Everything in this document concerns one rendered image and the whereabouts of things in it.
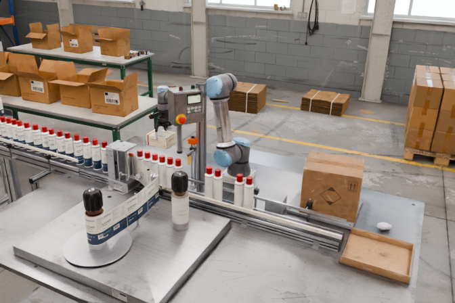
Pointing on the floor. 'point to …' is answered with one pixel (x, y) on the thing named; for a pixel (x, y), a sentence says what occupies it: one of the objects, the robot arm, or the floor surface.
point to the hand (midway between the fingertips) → (160, 136)
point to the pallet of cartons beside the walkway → (431, 115)
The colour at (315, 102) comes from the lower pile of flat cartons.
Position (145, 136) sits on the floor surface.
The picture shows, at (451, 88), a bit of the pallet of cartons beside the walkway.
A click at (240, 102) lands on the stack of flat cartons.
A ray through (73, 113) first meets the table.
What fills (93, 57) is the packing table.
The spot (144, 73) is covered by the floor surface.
